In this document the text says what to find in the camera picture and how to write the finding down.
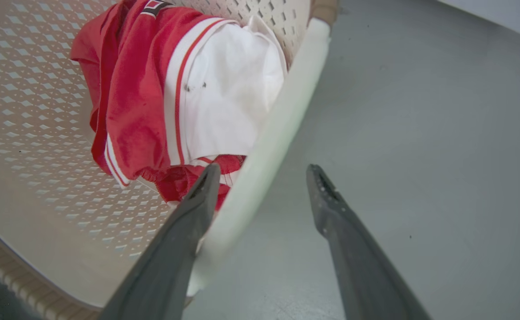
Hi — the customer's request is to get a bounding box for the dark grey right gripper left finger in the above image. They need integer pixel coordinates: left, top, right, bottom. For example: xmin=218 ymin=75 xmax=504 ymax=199
xmin=99 ymin=163 xmax=222 ymax=320

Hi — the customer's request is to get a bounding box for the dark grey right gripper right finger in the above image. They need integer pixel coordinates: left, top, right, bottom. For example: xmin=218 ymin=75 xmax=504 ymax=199
xmin=306 ymin=164 xmax=431 ymax=320

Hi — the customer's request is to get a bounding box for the beige perforated plastic laundry basket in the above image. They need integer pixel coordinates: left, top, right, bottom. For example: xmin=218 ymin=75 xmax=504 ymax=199
xmin=0 ymin=0 xmax=339 ymax=320

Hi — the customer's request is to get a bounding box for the red and white jersey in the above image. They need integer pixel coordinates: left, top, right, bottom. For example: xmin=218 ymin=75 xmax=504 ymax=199
xmin=69 ymin=0 xmax=288 ymax=211

